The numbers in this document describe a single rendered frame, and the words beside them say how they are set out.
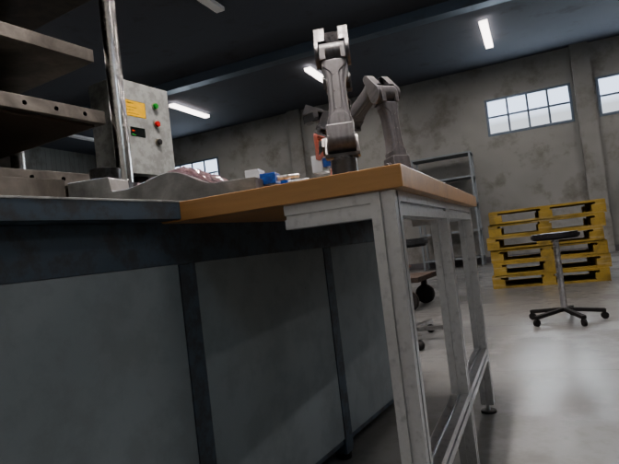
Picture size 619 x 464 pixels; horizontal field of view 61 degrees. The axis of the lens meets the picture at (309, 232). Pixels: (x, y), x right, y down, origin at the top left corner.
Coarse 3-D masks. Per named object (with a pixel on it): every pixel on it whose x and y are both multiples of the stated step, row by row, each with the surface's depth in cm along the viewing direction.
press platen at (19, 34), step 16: (0, 32) 172; (16, 32) 177; (32, 32) 182; (0, 48) 182; (16, 48) 183; (32, 48) 185; (48, 48) 187; (64, 48) 193; (80, 48) 199; (0, 64) 196; (16, 64) 197; (32, 64) 199; (48, 64) 201; (64, 64) 203; (80, 64) 204; (0, 80) 211; (16, 80) 213; (32, 80) 215; (48, 80) 217
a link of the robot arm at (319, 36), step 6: (318, 30) 138; (342, 30) 136; (318, 36) 136; (324, 36) 140; (330, 36) 140; (336, 36) 140; (342, 36) 135; (318, 42) 135; (324, 42) 140; (348, 42) 132; (318, 48) 136; (348, 48) 132; (318, 54) 133; (348, 54) 132; (318, 60) 134; (348, 60) 133; (318, 66) 135; (348, 78) 156; (348, 84) 158
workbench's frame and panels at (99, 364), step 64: (0, 256) 79; (64, 256) 88; (128, 256) 100; (192, 256) 114; (256, 256) 135; (320, 256) 164; (0, 320) 78; (64, 320) 87; (128, 320) 98; (192, 320) 112; (256, 320) 132; (320, 320) 159; (0, 384) 77; (64, 384) 86; (128, 384) 96; (192, 384) 110; (256, 384) 129; (320, 384) 155; (384, 384) 194; (0, 448) 76; (64, 448) 84; (128, 448) 95; (192, 448) 108; (256, 448) 126; (320, 448) 150
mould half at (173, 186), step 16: (160, 176) 128; (176, 176) 127; (192, 176) 130; (80, 192) 133; (96, 192) 132; (112, 192) 131; (128, 192) 130; (144, 192) 129; (160, 192) 128; (176, 192) 127; (192, 192) 126; (208, 192) 125; (224, 192) 124
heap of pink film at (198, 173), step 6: (180, 168) 133; (186, 168) 132; (192, 168) 135; (198, 168) 146; (186, 174) 138; (192, 174) 132; (198, 174) 133; (204, 174) 134; (210, 174) 144; (210, 180) 132; (216, 180) 143; (222, 180) 143
